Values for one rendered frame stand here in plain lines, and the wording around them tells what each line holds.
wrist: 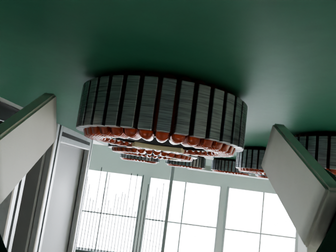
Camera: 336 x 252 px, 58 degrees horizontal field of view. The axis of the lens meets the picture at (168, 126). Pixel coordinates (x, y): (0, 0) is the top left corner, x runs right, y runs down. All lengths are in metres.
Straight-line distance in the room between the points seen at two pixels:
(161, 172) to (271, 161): 6.46
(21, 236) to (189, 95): 0.42
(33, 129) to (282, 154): 0.13
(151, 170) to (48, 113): 6.46
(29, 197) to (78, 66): 0.36
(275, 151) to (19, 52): 0.15
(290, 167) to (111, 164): 6.57
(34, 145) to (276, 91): 0.13
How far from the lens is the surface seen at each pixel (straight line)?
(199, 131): 0.16
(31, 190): 0.52
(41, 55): 0.18
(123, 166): 6.67
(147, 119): 0.15
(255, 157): 0.46
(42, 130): 0.18
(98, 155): 6.76
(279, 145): 0.18
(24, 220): 0.53
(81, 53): 0.16
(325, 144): 0.29
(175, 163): 0.82
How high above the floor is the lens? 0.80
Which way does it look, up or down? 8 degrees down
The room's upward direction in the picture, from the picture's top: 173 degrees counter-clockwise
